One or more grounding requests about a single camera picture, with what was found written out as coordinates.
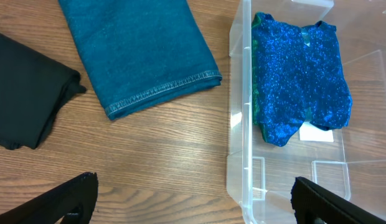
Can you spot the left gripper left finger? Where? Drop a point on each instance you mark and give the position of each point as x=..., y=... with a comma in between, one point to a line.
x=71, y=202

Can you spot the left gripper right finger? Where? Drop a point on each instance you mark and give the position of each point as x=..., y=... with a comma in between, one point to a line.
x=314, y=204

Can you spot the clear plastic storage bin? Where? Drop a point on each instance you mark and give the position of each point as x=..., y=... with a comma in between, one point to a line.
x=351, y=161

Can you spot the blue sparkly cloth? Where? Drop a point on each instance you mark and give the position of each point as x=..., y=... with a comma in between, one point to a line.
x=297, y=76

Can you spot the black cloth far left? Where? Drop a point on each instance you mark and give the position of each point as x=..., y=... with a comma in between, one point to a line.
x=33, y=88

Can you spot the folded blue denim cloth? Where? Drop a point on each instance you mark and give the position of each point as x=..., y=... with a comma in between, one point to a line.
x=139, y=53

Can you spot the white label in bin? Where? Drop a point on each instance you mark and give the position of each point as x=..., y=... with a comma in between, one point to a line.
x=309, y=132

